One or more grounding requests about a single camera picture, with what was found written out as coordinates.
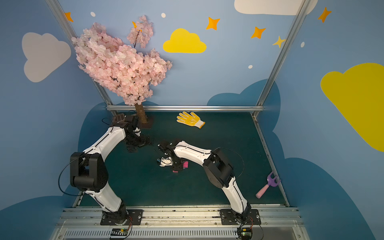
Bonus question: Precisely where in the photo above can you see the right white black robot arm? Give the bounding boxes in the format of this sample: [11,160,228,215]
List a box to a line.
[158,141,252,224]

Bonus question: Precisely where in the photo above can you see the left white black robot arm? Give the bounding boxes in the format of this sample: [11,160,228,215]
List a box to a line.
[70,122,151,226]

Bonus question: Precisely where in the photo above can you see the brown toy shovel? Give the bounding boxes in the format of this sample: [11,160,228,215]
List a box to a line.
[113,113,126,123]

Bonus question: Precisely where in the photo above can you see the yellow work glove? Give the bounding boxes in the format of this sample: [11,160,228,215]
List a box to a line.
[177,111,205,129]

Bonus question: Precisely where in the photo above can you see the pink cherry blossom tree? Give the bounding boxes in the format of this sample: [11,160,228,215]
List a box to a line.
[71,15,172,129]

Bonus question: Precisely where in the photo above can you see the left circuit board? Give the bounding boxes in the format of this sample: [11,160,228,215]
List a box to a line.
[110,229,128,240]

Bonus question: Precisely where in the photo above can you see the circuit board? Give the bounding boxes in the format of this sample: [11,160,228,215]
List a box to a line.
[237,228,253,240]
[110,229,128,240]

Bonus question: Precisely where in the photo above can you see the pink purple toy rake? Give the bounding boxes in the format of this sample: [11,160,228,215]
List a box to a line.
[256,172,281,199]

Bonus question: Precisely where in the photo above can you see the right circuit board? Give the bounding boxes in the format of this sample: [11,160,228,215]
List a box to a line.
[237,228,253,240]

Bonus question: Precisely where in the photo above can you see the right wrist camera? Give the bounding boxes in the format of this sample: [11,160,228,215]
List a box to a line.
[157,157,173,167]

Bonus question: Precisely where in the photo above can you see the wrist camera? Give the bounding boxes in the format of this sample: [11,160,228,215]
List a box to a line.
[157,157,173,167]
[119,114,141,137]

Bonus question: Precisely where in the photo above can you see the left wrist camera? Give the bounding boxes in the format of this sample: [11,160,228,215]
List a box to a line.
[119,114,141,137]

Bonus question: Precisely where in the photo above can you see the aluminium frame rear bar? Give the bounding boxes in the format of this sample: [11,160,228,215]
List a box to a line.
[106,104,264,113]

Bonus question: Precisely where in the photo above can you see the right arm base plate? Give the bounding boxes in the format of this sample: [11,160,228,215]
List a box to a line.
[220,209,262,225]

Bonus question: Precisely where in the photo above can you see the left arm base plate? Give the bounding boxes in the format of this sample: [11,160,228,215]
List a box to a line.
[100,210,143,226]

